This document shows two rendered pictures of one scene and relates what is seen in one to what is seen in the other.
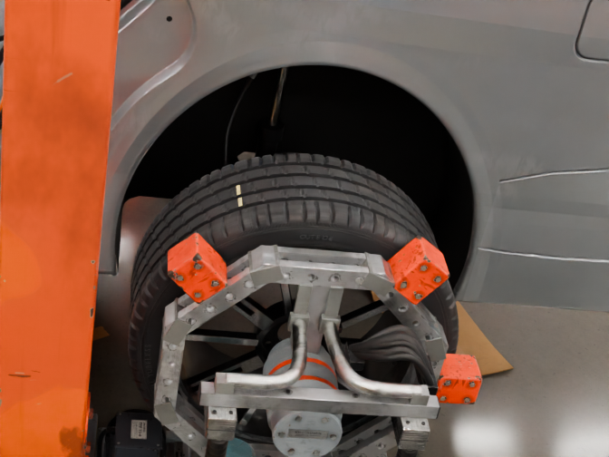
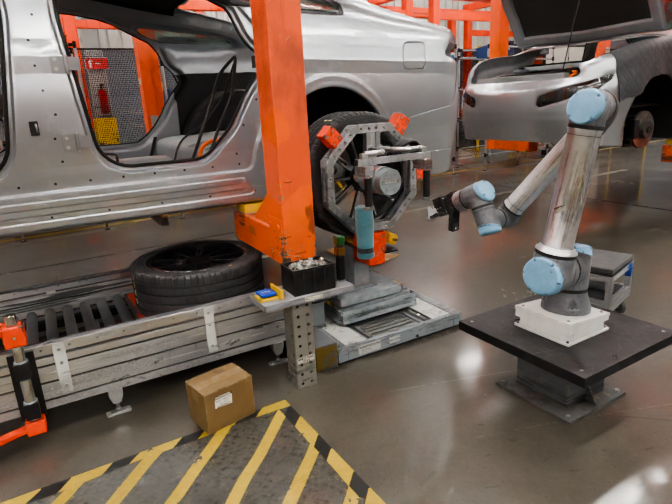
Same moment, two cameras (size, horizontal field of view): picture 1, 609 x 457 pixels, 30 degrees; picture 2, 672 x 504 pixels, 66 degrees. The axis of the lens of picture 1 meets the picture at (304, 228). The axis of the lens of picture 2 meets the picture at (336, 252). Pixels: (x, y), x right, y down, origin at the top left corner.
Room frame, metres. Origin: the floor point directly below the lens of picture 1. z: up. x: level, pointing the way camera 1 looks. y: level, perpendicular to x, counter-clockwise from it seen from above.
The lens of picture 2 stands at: (-0.77, 0.93, 1.25)
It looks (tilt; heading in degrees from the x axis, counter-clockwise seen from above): 16 degrees down; 343
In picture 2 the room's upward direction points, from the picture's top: 3 degrees counter-clockwise
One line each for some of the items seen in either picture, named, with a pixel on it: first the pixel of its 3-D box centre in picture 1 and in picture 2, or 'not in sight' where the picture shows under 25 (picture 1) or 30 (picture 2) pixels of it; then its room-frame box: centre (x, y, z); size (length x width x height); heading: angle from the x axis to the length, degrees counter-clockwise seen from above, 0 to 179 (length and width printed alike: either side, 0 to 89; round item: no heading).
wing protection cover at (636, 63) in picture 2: not in sight; (639, 68); (2.83, -2.94, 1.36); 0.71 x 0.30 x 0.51; 102
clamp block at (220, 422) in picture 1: (220, 411); (364, 170); (1.46, 0.08, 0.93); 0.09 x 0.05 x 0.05; 12
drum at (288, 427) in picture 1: (302, 396); (378, 179); (1.63, -0.06, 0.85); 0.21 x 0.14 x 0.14; 12
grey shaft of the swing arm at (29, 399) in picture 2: not in sight; (24, 375); (1.29, 1.55, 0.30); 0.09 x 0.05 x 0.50; 102
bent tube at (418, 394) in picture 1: (376, 344); (400, 141); (1.60, -0.17, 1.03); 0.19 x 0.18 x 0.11; 12
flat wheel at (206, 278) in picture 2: not in sight; (199, 276); (1.91, 0.85, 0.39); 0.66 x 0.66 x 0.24
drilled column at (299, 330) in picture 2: not in sight; (300, 340); (1.32, 0.47, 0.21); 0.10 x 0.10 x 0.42; 12
